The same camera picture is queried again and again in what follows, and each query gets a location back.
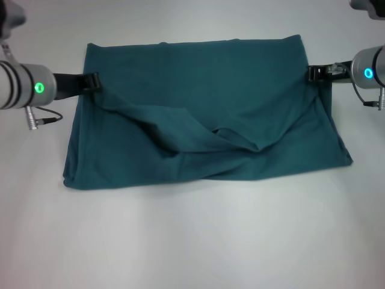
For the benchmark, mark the teal t-shirt with FREE print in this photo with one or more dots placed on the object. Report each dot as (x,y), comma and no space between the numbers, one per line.
(204,120)

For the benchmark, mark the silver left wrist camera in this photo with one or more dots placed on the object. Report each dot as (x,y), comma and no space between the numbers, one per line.
(10,18)

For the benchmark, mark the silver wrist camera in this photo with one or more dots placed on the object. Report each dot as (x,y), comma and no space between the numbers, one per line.
(10,18)
(368,7)

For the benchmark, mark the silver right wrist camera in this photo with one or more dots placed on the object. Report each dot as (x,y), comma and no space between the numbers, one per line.
(368,7)

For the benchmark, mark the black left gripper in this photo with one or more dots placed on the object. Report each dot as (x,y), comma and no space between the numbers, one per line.
(67,85)

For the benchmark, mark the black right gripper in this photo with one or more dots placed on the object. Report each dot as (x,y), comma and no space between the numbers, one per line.
(337,72)

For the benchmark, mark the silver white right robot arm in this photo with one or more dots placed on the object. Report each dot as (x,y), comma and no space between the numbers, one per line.
(370,67)

